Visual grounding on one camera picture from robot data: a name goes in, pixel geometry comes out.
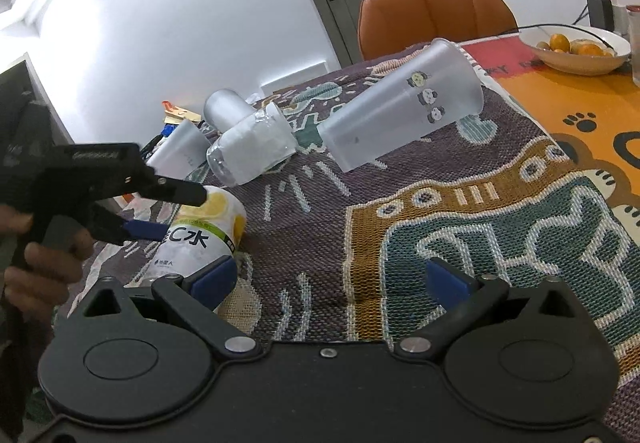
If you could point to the person's left hand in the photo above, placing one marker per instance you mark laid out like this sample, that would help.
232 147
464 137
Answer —
38 291

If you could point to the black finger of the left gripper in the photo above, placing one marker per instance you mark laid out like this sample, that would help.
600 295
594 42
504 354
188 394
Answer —
167 189

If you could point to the pile of bags and clutter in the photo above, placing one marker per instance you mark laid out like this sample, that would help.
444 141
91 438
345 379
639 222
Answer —
174 116

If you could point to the vitamin C water bottle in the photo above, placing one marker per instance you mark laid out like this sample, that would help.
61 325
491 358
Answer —
197 236

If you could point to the black power adapter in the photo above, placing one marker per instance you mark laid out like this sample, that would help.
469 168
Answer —
601 14

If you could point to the patterned woven table cloth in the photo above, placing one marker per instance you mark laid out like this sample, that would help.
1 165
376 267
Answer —
331 275

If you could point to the clear cup with white sleeve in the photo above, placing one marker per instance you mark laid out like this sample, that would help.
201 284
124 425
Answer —
252 147

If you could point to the grey frosted cup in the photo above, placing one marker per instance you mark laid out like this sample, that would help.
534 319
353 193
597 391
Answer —
224 109

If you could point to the frosted cup at table edge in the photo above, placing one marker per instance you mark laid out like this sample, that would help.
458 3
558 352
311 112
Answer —
183 151

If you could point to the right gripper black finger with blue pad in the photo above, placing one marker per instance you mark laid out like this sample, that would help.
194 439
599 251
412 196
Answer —
467 301
193 299
127 225

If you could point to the oranges in bowl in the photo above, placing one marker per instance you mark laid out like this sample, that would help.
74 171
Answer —
560 43

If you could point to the frosted cup with panda stickers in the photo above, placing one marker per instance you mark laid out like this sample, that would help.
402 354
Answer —
436 88

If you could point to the white fruit bowl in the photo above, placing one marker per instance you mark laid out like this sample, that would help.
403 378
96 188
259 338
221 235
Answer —
588 66

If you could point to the orange cartoon table mat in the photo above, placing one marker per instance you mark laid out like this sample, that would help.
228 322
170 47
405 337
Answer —
595 119

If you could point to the orange leather chair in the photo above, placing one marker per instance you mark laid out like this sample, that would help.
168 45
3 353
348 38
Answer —
386 27

